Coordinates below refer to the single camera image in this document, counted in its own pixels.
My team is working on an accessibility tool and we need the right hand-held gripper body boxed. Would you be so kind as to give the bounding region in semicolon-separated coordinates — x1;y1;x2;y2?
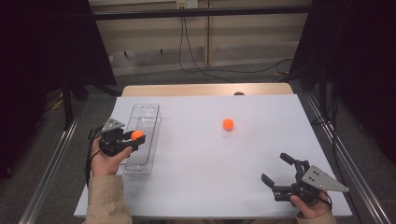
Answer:
272;159;350;203

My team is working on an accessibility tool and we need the black metal stand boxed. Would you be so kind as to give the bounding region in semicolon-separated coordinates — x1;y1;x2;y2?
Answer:
60;74;92;132

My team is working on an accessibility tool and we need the person's left hand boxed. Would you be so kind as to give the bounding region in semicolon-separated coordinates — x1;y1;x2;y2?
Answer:
90;137;134;177

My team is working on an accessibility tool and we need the black floor cable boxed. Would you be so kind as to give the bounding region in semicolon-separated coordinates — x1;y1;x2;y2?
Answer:
311;83;344;183

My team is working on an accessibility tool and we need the hand-held gripper cable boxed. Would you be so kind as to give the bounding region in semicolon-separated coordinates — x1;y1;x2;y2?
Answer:
84;125;106;188
318;189;333;212

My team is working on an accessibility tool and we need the right hand-held gripper cable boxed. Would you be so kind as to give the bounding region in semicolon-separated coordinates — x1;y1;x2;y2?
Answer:
318;189;333;212

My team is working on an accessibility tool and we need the left hand-held gripper cable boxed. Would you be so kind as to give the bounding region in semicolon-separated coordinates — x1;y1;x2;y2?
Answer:
84;125;106;188

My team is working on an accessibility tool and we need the black curtain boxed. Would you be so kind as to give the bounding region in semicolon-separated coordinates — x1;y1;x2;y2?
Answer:
289;0;396;164
0;0;118;176

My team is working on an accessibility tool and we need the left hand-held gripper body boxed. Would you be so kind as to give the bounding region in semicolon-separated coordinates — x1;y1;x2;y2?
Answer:
98;118;135;158

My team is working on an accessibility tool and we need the white board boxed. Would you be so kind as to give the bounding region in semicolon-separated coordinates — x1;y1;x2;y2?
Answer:
73;94;353;218

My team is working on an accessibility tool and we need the black hanging cable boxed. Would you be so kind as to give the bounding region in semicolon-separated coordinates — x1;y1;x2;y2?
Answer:
177;17;234;84
183;17;294;75

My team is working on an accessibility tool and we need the person's right hand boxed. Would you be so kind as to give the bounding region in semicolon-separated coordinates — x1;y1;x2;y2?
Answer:
290;189;332;219

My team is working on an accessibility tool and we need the black horizontal bar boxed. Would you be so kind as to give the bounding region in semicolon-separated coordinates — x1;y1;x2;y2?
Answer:
92;5;312;21

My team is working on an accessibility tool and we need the clear plastic tray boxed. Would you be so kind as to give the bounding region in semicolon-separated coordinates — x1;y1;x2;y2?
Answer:
116;103;163;175

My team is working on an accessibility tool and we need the white wall socket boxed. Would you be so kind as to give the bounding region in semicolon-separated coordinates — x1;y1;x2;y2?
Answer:
176;0;199;9

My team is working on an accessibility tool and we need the metal floor rail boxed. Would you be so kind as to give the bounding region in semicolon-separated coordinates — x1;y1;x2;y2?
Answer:
18;102;87;224
303;92;390;224

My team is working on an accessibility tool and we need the orange ball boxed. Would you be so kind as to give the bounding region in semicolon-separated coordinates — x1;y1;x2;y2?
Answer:
221;118;235;132
130;130;145;142

